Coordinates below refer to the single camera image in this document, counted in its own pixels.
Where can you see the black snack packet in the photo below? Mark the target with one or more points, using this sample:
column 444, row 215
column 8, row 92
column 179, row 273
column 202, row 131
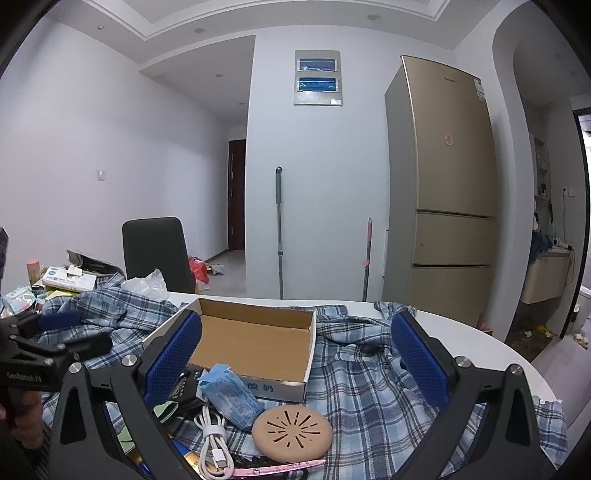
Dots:
column 185, row 389

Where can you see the beige cabinet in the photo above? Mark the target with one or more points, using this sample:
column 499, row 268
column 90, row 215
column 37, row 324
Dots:
column 546, row 276

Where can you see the dark office chair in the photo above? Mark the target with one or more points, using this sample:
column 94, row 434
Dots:
column 158, row 243

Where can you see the green mop handle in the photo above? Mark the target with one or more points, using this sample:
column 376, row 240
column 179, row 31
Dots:
column 279, row 227

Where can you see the pastel tissue packet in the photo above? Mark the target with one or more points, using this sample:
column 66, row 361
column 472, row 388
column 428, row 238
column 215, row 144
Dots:
column 19, row 300

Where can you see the clear plastic bag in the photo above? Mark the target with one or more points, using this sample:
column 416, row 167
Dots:
column 152, row 286

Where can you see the gold refrigerator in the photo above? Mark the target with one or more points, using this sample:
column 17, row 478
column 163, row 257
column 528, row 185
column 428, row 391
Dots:
column 442, row 234

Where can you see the open cardboard box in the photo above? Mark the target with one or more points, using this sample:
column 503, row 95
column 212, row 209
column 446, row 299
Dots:
column 266, row 342

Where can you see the person's left hand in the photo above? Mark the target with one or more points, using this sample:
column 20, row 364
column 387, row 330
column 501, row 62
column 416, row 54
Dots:
column 29, row 426

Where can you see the red plastic bag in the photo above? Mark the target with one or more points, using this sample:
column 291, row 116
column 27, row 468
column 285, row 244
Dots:
column 199, row 270

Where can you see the green pouch with snap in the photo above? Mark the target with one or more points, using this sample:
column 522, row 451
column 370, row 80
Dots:
column 163, row 412

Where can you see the dark wooden door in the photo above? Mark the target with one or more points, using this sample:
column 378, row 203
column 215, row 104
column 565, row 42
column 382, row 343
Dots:
column 236, row 195

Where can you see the yellow blue card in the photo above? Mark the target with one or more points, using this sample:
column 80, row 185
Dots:
column 201, row 462

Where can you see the pink cup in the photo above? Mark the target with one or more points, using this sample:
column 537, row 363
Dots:
column 33, row 271

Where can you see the blue tissue pack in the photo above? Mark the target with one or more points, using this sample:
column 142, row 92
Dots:
column 230, row 396

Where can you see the white wet wipes pack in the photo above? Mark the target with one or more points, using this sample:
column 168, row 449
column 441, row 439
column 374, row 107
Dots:
column 72, row 280

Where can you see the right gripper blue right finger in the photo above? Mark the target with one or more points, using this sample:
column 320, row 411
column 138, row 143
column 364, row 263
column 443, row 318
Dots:
column 506, row 444

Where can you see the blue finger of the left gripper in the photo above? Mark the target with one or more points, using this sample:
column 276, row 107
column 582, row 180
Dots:
column 86, row 348
column 58, row 321

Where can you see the grey electrical panel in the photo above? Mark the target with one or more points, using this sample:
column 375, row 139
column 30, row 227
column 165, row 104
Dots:
column 317, row 78

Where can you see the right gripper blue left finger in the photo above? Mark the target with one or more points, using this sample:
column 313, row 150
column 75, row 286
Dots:
column 84, row 444

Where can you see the round tan perforated disc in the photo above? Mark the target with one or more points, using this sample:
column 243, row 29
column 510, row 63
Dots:
column 292, row 433

